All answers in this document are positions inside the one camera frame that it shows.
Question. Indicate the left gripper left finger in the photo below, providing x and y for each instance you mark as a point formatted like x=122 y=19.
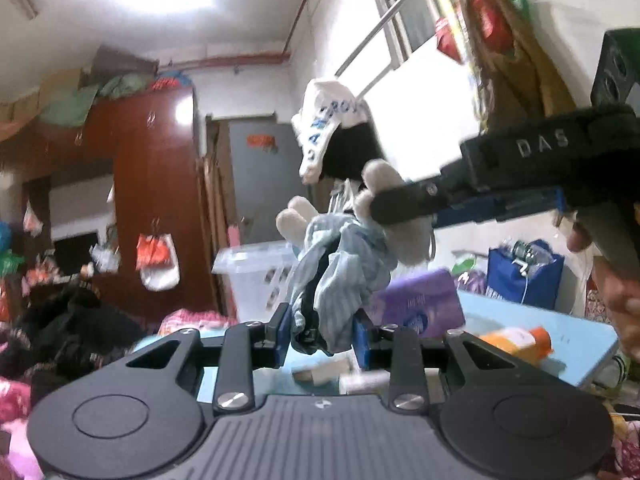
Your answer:
x=248 y=347

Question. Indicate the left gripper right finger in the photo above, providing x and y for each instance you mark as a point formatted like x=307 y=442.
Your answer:
x=397 y=350

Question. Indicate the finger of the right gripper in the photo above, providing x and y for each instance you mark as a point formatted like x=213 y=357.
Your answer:
x=410 y=201

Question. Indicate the purple tissue pack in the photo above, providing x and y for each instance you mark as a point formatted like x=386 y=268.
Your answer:
x=428 y=303

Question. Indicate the plush toy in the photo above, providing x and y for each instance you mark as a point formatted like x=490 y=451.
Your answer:
x=344 y=258

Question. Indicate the clear plastic basket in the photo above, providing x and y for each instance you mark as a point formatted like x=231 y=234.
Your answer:
x=258 y=277

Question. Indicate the orange bottle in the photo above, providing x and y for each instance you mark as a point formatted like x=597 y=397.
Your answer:
x=531 y=346

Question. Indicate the person right hand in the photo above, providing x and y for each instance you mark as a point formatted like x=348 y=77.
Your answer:
x=621 y=299

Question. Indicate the pink floral bedsheet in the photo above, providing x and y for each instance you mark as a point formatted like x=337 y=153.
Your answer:
x=205 y=320

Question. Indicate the black hanging garment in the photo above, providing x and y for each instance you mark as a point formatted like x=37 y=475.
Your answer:
x=349 y=150

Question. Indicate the brown hanging bag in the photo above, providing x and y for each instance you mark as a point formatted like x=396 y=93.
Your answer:
x=519 y=81

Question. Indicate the white jacket with blue letters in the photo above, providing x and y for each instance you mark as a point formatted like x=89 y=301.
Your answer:
x=327 y=105

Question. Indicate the red white hanging bag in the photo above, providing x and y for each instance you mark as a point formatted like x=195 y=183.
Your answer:
x=157 y=262

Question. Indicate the grey metal door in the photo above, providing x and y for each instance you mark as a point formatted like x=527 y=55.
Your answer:
x=265 y=162

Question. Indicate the blue shopping bag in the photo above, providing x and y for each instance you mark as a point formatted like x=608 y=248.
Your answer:
x=525 y=273

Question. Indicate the black clothes pile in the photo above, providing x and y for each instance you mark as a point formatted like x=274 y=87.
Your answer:
x=68 y=336

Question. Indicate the red wooden wardrobe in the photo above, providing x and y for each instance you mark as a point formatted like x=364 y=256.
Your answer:
x=149 y=141

